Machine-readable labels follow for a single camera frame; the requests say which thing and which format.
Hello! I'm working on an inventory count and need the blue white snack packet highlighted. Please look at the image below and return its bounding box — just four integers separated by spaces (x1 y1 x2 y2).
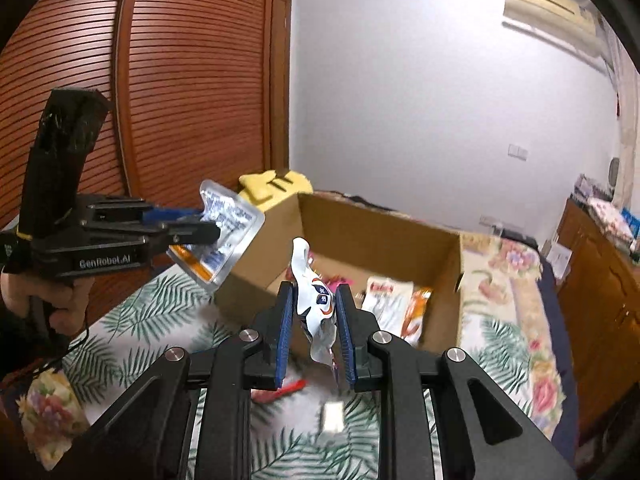
291 237 346 386

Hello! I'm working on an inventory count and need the pale patterned curtain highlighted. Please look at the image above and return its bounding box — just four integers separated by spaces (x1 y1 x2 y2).
600 10 640 201

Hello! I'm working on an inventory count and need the white red-label snack packet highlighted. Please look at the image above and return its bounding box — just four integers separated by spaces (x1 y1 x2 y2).
361 277 415 331

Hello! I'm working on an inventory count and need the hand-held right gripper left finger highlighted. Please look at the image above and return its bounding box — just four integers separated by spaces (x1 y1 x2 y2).
67 281 296 480

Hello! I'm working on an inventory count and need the person's left hand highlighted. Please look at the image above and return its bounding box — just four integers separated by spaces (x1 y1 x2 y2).
0 270 96 337

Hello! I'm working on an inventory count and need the brown louvred wardrobe door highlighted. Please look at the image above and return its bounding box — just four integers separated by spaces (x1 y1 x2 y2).
115 0 278 201
0 0 131 231

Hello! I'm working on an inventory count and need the leaf-print tablecloth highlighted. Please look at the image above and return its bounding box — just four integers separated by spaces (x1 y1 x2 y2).
60 265 551 480

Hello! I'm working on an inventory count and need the floral bedsheet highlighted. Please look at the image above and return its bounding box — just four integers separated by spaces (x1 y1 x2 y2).
20 232 568 466

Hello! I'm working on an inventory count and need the purple patterned box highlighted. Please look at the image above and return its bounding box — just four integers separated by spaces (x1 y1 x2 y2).
575 174 608 201

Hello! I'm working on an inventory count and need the dark blue blanket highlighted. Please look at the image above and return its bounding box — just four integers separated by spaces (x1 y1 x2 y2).
537 255 583 461

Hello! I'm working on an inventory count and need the white paper bag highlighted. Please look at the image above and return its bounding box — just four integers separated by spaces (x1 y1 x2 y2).
547 245 573 281

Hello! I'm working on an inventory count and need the red snack packet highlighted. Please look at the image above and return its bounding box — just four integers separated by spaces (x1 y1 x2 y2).
250 379 307 403

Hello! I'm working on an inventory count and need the brown cardboard box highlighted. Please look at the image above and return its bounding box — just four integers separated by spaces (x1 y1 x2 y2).
214 192 463 356

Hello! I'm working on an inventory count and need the folded floral cloth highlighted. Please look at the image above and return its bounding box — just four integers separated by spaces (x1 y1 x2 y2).
587 197 631 241

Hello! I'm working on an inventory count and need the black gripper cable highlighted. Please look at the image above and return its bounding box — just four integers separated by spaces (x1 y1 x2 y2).
30 310 92 378

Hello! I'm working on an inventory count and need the rounded clear-edged snack packet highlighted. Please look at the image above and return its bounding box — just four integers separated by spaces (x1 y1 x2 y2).
166 179 265 288

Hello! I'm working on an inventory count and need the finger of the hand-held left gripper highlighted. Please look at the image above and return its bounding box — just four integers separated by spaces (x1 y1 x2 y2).
141 204 207 227
150 221 222 250

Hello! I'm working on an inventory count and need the beige air conditioner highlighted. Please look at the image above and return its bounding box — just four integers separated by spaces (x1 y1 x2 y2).
502 0 603 58

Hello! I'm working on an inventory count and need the small silver snack packet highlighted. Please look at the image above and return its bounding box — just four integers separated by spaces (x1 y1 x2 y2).
320 401 346 433

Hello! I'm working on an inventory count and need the wooden cabinet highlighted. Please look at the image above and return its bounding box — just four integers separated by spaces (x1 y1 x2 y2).
555 197 640 431

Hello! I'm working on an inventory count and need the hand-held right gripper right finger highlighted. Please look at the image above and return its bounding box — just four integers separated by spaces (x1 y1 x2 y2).
334 282 576 480

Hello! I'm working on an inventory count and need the yellow plush toy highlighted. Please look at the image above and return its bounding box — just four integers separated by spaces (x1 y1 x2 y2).
239 169 315 206

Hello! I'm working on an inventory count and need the orange snack packet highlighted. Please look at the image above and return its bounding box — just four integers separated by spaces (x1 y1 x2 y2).
400 287 433 343

